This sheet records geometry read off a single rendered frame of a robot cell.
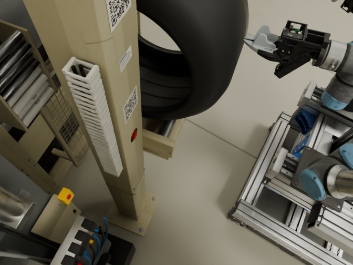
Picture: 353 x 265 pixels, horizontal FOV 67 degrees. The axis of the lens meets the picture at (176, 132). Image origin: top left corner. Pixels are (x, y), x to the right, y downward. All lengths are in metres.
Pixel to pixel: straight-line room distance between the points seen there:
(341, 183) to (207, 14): 0.69
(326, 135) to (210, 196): 0.81
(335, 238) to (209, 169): 0.91
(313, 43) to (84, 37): 0.58
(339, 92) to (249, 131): 1.36
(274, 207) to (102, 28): 1.52
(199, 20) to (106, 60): 0.24
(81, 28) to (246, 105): 1.95
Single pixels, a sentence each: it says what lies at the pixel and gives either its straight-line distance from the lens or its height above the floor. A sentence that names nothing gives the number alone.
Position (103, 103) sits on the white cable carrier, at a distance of 0.55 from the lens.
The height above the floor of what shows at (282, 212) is 0.21.
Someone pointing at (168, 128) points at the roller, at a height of 0.92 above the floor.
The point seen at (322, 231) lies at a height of 0.63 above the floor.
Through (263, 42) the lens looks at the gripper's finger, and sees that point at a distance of 0.81.
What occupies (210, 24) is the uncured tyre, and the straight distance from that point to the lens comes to 0.64.
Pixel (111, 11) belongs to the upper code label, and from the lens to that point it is 0.45.
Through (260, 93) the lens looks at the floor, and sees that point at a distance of 2.42.
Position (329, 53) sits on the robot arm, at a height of 1.31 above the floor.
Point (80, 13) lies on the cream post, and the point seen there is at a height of 1.52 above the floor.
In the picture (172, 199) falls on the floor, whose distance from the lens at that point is 1.84.
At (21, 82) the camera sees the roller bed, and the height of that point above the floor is 1.07.
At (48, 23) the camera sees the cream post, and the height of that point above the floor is 1.48.
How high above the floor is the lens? 1.78
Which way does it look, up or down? 61 degrees down
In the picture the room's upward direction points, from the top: 10 degrees clockwise
